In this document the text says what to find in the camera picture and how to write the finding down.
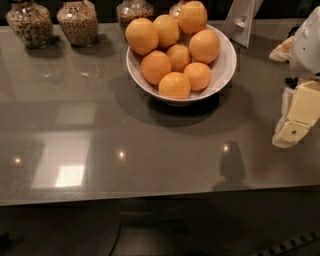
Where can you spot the centre small orange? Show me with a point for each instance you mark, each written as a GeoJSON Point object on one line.
{"type": "Point", "coordinates": [180, 57]}

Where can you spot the black wire rack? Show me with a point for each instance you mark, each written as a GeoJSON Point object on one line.
{"type": "Point", "coordinates": [291, 81]}

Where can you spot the glass jar of grains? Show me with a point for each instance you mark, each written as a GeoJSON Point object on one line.
{"type": "Point", "coordinates": [78, 21]}

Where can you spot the black white striped strip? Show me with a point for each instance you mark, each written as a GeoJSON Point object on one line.
{"type": "Point", "coordinates": [290, 245]}

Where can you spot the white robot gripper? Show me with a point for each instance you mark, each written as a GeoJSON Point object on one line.
{"type": "Point", "coordinates": [307, 50]}

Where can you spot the glass jar of nuts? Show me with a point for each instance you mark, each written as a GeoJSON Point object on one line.
{"type": "Point", "coordinates": [31, 23]}

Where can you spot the white ceramic bowl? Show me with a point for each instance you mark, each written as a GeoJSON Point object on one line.
{"type": "Point", "coordinates": [222, 71]}

